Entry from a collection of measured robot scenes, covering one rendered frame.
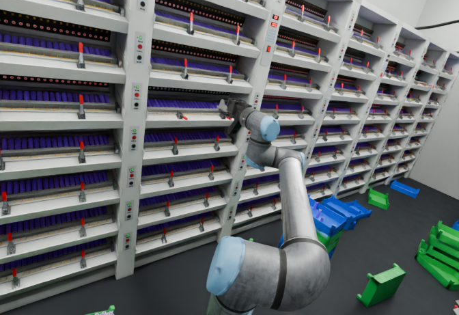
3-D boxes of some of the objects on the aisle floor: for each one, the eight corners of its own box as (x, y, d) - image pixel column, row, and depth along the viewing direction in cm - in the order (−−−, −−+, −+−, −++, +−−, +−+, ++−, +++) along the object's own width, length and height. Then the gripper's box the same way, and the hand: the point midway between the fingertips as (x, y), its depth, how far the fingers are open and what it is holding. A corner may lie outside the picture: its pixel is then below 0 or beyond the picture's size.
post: (133, 274, 149) (164, -115, 88) (116, 279, 144) (136, -131, 83) (124, 250, 164) (145, -97, 103) (108, 255, 159) (120, -110, 97)
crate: (394, 294, 173) (406, 272, 166) (367, 307, 158) (379, 284, 151) (383, 284, 179) (395, 262, 172) (356, 296, 165) (367, 273, 158)
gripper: (259, 106, 112) (231, 93, 128) (239, 104, 105) (213, 92, 121) (254, 124, 115) (228, 110, 131) (235, 124, 108) (210, 109, 124)
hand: (221, 108), depth 126 cm, fingers open, 3 cm apart
